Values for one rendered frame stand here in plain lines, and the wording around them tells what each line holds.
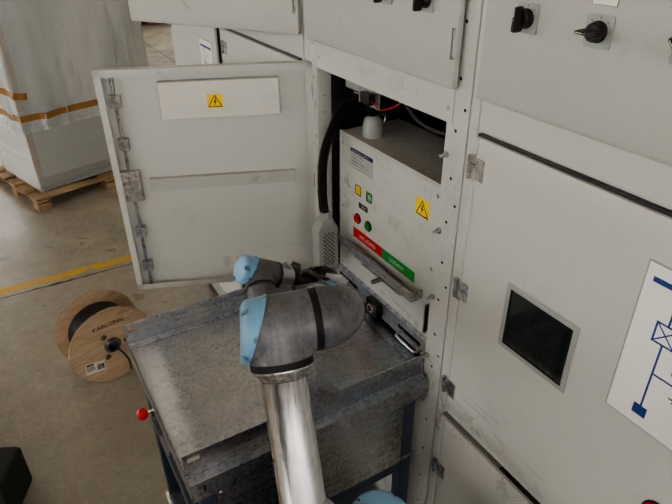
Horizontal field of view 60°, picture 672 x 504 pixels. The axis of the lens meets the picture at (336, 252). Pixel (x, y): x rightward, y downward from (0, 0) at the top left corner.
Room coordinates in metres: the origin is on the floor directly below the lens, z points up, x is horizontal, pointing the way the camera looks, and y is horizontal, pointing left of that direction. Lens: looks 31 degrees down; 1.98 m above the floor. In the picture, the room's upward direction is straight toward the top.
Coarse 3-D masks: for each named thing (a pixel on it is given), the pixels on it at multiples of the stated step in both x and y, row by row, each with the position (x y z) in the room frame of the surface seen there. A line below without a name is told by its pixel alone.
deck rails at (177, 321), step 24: (168, 312) 1.44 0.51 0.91; (192, 312) 1.47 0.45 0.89; (216, 312) 1.51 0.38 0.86; (144, 336) 1.39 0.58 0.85; (168, 336) 1.40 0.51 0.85; (408, 360) 1.21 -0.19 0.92; (360, 384) 1.13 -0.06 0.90; (384, 384) 1.17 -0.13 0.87; (312, 408) 1.06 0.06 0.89; (336, 408) 1.09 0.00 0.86; (240, 432) 0.96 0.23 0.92; (264, 432) 0.99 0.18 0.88; (192, 456) 0.90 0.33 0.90; (216, 456) 0.93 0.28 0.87
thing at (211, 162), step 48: (144, 96) 1.71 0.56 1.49; (192, 96) 1.71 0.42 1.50; (240, 96) 1.73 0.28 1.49; (288, 96) 1.78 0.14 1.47; (144, 144) 1.71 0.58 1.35; (192, 144) 1.73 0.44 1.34; (240, 144) 1.75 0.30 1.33; (288, 144) 1.78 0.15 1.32; (144, 192) 1.70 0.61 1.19; (192, 192) 1.73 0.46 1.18; (240, 192) 1.75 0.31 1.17; (288, 192) 1.77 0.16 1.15; (144, 240) 1.70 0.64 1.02; (192, 240) 1.72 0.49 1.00; (240, 240) 1.75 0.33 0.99; (288, 240) 1.77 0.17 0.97; (144, 288) 1.67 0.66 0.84
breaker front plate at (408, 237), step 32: (384, 160) 1.50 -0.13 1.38; (352, 192) 1.64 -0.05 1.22; (384, 192) 1.49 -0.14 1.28; (416, 192) 1.37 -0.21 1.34; (352, 224) 1.64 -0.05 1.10; (384, 224) 1.49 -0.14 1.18; (416, 224) 1.36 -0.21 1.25; (352, 256) 1.64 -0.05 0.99; (416, 256) 1.36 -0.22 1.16; (384, 288) 1.48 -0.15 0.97; (416, 288) 1.35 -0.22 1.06; (416, 320) 1.34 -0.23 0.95
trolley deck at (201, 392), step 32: (224, 320) 1.48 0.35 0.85; (128, 352) 1.38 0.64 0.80; (160, 352) 1.33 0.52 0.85; (192, 352) 1.33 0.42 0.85; (224, 352) 1.33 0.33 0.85; (320, 352) 1.33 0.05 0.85; (352, 352) 1.32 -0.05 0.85; (384, 352) 1.32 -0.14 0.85; (160, 384) 1.20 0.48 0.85; (192, 384) 1.20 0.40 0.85; (224, 384) 1.19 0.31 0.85; (256, 384) 1.19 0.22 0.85; (320, 384) 1.19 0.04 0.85; (416, 384) 1.19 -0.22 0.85; (160, 416) 1.08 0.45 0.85; (192, 416) 1.08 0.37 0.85; (224, 416) 1.08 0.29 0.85; (256, 416) 1.08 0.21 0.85; (352, 416) 1.08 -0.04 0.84; (192, 448) 0.98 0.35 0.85; (256, 448) 0.97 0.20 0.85; (192, 480) 0.88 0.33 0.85; (224, 480) 0.90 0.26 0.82
